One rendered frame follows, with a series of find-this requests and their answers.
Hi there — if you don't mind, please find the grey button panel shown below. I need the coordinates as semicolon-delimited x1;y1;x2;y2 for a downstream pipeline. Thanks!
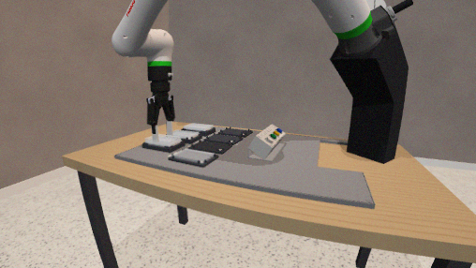
247;124;286;161

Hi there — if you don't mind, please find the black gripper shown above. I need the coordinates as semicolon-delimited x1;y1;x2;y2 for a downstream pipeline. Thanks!
146;82;175;142

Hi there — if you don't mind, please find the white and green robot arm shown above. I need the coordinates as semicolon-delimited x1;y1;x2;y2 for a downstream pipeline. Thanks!
112;0;413;82

